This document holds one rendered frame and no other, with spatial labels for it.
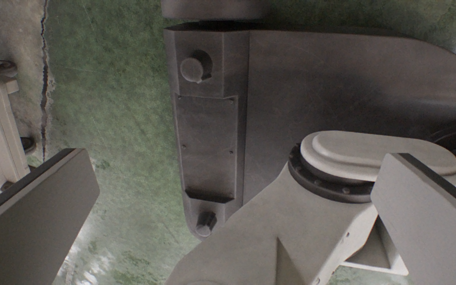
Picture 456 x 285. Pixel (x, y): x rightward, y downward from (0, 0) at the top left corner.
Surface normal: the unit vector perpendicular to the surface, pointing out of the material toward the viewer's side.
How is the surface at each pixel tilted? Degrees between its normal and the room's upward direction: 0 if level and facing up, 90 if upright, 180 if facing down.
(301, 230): 90
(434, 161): 90
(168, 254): 0
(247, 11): 43
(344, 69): 0
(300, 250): 90
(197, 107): 0
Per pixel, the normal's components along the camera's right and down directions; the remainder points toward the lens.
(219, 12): 0.10, 0.53
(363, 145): 0.00, -0.86
